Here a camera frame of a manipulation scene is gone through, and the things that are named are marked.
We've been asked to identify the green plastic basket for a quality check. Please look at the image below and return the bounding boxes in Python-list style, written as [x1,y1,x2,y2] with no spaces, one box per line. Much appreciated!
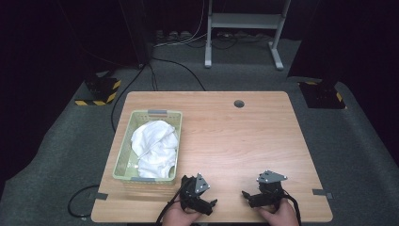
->
[112,108,184,186]

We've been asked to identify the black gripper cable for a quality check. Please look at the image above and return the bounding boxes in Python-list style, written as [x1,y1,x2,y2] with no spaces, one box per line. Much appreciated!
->
[280,189,303,226]
[155,187,184,226]

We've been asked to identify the black floor cable loop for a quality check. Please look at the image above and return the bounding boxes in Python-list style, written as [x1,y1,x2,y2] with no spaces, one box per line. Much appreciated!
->
[67,184,101,218]

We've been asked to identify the long black floor cable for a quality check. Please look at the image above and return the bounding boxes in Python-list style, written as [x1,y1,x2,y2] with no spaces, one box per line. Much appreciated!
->
[110,63,147,133]

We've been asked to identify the black block yellow stripes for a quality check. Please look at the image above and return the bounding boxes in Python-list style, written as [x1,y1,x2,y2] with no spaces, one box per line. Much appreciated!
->
[73,75,122,107]
[296,80,348,110]

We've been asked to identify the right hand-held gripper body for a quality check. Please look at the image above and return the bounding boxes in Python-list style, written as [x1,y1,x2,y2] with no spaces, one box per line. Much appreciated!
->
[254,169,288,209]

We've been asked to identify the white cloth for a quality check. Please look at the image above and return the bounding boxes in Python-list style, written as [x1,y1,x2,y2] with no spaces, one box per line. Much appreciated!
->
[130,120,180,180]

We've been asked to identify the person's right hand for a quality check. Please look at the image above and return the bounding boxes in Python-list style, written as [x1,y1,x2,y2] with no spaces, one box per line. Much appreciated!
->
[256,198,301,226]

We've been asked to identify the grey power strip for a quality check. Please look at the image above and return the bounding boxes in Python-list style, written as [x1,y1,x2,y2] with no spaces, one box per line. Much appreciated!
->
[154,29,193,42]

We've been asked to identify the person's left hand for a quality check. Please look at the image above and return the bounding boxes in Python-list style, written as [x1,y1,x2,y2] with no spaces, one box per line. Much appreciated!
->
[161,202,202,226]

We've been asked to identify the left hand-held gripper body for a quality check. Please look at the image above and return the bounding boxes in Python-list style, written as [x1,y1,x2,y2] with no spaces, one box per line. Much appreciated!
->
[180,172,212,214]

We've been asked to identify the white cable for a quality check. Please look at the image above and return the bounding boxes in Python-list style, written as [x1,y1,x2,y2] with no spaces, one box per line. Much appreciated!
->
[153,0,209,49]

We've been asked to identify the white metal stand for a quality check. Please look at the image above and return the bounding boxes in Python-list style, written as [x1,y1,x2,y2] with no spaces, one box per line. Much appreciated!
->
[203,0,292,71]

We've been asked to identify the grey tape strip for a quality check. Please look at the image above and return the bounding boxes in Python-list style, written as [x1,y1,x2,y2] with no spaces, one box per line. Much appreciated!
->
[88,191,109,202]
[311,188,335,201]

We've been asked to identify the curved black floor cable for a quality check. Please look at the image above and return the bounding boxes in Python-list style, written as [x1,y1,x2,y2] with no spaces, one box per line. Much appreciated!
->
[151,56,207,92]

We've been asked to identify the wooden table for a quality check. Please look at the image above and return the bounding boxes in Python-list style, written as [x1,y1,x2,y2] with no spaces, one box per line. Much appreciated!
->
[90,90,334,224]

